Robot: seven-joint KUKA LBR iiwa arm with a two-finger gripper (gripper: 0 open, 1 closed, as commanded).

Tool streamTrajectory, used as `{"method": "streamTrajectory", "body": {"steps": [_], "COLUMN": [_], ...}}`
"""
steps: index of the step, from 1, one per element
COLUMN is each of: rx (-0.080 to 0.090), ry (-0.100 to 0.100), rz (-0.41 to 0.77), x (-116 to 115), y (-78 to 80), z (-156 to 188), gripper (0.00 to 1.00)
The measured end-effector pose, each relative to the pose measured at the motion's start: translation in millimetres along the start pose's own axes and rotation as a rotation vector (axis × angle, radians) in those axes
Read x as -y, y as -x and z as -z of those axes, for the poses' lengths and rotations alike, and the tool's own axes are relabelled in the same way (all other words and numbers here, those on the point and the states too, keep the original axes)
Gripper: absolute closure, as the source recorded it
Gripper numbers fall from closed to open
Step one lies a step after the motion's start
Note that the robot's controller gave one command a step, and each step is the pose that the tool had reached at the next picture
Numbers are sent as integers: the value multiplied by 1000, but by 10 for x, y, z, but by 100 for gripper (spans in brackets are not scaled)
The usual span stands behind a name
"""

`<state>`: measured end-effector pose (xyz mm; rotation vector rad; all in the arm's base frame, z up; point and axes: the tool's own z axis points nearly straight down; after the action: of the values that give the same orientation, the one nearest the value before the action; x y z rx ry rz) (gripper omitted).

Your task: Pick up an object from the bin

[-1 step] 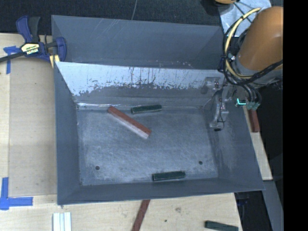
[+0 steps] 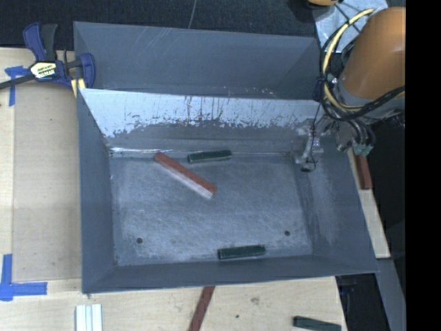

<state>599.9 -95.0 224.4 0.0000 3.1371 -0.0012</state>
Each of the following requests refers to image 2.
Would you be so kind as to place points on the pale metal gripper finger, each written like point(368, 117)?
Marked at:
point(307, 150)
point(311, 128)

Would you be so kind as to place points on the red-brown flat block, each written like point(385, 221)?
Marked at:
point(186, 175)
point(201, 309)
point(364, 172)

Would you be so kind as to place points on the dark green flat block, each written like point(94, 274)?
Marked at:
point(209, 156)
point(241, 252)
point(315, 323)

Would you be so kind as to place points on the grey metal bin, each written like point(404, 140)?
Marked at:
point(213, 216)

